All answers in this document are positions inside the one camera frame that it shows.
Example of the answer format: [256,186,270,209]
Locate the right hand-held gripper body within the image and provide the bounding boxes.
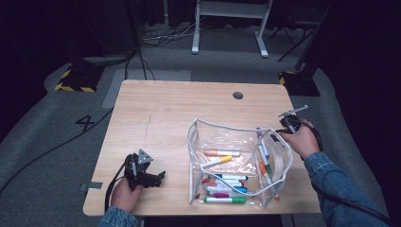
[278,104,309,135]

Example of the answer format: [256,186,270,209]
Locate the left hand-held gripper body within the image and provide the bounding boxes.
[125,148,154,190]

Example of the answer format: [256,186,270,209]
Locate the purple cap marker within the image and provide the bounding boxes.
[256,127,270,160]

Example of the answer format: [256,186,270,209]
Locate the clear plastic bag white trim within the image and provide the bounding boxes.
[186,118,293,208]

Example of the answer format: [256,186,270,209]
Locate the yellow cap marker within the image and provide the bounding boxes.
[200,155,234,168]

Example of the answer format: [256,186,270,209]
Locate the peach cap marker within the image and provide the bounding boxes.
[203,149,241,158]

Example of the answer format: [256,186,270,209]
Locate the light blue cap marker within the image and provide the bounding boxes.
[204,185,249,194]

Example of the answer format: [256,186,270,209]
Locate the person's right hand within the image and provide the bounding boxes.
[280,119,321,160]

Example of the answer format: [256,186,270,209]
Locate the person's left hand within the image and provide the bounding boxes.
[111,178,144,212]

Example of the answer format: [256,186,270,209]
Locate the orange cap marker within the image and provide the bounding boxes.
[258,161,281,201]

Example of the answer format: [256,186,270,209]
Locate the dark green cap marker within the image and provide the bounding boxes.
[256,145,274,178]

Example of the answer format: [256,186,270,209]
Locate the black yellow striped stand base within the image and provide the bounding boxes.
[54,64,106,94]
[278,69,322,97]

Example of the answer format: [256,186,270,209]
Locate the grey tape piece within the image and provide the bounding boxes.
[78,181,104,191]

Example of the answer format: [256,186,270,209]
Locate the black tripod legs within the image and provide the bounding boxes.
[268,18,320,62]

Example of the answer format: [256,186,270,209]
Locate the right hand-held gripper black cable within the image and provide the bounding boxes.
[301,121,393,227]

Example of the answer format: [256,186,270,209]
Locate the hand-held gripper black cable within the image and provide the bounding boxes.
[104,154,133,211]
[301,121,393,227]

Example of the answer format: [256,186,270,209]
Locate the left hand-held gripper black cable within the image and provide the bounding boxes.
[104,154,133,211]

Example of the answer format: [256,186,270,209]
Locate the long black floor cable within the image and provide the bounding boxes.
[0,107,115,195]

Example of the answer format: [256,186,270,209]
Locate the black cables by pole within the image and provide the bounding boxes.
[124,46,155,80]

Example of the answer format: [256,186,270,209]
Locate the grey stand base plate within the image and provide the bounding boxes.
[82,53,137,66]

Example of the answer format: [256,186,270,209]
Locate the white metal table frame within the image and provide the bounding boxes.
[191,0,274,59]

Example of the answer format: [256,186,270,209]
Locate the bundle of floor cables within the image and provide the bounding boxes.
[140,17,206,49]

